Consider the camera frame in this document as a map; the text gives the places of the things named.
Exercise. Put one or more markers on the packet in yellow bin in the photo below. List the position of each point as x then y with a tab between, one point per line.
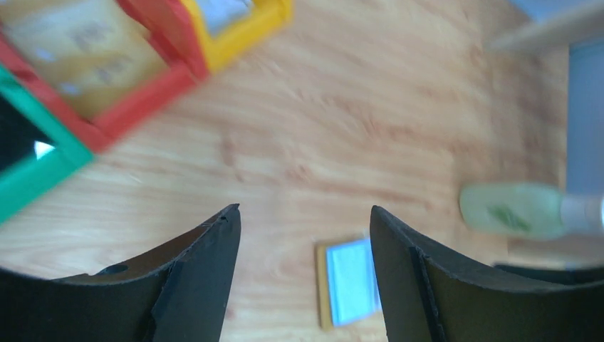
219	14

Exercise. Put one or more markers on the wooden shelf unit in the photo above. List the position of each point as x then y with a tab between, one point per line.
574	25

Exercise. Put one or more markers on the packet in red bin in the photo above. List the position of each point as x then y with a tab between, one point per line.
91	52

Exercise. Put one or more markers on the yellow leather card holder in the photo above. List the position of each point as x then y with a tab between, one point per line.
347	287

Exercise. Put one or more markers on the green plastic bin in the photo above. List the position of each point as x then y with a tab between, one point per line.
28	180

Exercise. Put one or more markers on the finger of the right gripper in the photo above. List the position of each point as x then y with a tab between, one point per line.
558	276

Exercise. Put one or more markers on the clear bottle white cap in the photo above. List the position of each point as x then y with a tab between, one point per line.
529	210

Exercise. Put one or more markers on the black item in green bin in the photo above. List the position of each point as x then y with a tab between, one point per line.
21	138

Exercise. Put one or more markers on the yellow plastic bin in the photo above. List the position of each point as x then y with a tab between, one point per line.
266	18

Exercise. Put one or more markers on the red plastic bin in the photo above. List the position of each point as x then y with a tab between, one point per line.
172	35

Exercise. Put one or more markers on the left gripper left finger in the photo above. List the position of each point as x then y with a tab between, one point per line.
177	291

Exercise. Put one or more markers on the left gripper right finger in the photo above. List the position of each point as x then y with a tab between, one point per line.
430	292

